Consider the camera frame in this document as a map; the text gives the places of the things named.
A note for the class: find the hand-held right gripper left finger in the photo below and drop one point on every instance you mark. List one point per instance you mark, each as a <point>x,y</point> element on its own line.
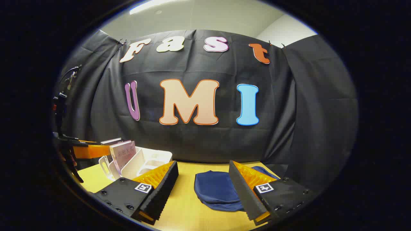
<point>163,189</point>

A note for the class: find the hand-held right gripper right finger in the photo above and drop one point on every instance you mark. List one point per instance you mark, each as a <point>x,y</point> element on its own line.
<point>242,192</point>

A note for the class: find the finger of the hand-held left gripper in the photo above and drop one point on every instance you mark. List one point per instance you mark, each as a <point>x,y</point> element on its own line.
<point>93,150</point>

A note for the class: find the dark cover book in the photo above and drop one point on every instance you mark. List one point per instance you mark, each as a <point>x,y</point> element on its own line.
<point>110,141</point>

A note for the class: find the blue schoolbag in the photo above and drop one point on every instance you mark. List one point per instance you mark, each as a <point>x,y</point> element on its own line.
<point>215,189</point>

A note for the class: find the pink cover book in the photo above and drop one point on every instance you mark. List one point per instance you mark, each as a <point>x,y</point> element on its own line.
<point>123,157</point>

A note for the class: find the white plastic bookshelf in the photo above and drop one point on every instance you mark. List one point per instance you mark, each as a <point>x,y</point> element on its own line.
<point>151,157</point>

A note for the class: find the black backdrop cloth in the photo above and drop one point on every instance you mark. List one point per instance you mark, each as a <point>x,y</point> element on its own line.
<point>199,141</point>

